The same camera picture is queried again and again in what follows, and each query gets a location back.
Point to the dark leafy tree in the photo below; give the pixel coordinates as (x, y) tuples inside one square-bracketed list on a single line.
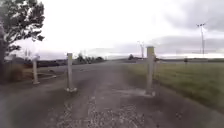
[(16, 23)]

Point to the grey asphalt path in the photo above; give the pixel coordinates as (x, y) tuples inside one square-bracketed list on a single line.
[(106, 100)]

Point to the grey asphalt road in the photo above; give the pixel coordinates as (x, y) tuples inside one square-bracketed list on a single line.
[(83, 66)]

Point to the floodlight mast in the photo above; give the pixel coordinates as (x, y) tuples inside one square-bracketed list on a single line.
[(202, 38)]

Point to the pale bollard post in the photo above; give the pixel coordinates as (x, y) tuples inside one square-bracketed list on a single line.
[(70, 71), (35, 71), (150, 70)]

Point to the green grass field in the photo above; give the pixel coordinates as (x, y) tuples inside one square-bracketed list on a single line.
[(190, 80)]

